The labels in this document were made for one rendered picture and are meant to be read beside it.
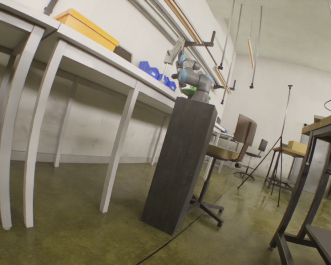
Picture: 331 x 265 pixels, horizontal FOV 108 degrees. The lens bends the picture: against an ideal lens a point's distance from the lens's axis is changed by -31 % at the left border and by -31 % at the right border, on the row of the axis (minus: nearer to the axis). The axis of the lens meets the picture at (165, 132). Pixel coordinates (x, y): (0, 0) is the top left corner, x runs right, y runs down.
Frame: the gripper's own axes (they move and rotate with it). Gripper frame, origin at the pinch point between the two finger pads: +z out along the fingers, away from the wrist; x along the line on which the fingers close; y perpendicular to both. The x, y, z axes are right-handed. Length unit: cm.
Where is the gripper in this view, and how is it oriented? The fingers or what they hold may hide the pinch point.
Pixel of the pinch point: (181, 92)
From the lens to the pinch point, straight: 152.0
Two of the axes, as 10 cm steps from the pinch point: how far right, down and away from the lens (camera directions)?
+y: 8.1, -2.3, -5.4
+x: 5.7, 1.5, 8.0
